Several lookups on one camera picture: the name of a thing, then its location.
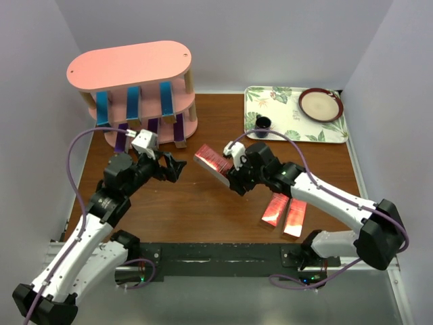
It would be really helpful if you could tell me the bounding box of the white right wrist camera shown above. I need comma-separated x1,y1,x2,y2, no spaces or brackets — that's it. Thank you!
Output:
223,141,245,171

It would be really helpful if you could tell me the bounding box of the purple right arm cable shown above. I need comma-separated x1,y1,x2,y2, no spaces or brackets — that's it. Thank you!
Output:
229,129,410,255

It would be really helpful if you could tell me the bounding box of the black base mat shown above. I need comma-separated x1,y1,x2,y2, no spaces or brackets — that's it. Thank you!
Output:
127,242,341,282

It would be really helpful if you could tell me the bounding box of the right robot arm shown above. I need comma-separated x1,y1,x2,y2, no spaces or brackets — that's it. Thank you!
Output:
223,142,407,270

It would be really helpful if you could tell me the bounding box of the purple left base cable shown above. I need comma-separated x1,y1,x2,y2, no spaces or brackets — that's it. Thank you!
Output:
116,259,157,290

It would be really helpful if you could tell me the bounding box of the pink three-tier shelf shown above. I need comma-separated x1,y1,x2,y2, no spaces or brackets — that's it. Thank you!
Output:
67,41,198,148

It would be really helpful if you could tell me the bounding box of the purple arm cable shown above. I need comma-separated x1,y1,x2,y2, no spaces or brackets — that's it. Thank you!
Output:
229,129,410,255
23,127,136,325

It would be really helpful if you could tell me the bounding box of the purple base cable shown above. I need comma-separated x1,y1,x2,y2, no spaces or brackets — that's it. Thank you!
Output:
116,259,157,290
269,257,363,291

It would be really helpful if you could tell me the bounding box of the silver purple toothpaste box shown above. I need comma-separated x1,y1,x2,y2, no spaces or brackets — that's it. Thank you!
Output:
147,118,160,146

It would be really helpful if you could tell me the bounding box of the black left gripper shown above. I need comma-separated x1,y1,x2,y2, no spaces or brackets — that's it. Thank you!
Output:
123,148,186,196

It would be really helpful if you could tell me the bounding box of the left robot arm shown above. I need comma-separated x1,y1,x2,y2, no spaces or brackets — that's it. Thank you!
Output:
12,152,187,324

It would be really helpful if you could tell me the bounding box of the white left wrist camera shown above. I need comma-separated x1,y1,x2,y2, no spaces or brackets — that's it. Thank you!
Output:
131,129,158,160

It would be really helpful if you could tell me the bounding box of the red toothpaste box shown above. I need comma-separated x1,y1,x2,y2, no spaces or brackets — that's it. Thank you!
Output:
259,193,290,230
193,144,233,187
281,198,307,239

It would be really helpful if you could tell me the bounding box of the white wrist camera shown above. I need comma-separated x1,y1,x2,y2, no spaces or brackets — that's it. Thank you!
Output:
223,141,245,171
131,129,158,160

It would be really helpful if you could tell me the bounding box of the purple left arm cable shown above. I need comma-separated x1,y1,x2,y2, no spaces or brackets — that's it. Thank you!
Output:
23,127,136,325

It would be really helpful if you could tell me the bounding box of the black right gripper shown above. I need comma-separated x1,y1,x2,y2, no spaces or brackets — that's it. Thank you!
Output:
225,153,267,196

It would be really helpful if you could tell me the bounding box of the blue toothpaste box front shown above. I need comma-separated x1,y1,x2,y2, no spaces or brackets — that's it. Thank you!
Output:
95,91,112,127

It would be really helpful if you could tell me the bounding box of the dark blue mug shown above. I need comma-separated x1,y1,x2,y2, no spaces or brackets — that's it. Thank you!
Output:
254,114,271,139

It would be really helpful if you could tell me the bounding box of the floral serving tray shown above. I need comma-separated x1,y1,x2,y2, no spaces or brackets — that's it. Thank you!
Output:
244,86,348,144

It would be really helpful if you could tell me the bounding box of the blue toothpaste box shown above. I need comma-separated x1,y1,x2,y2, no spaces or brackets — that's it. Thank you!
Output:
126,86,142,127
95,91,112,127
160,81,177,124

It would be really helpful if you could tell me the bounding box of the red rimmed beige plate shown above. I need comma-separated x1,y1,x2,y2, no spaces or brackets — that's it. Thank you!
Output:
298,88,344,123

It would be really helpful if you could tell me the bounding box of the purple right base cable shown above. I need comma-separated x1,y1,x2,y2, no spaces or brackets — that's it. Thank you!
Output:
269,257,363,291

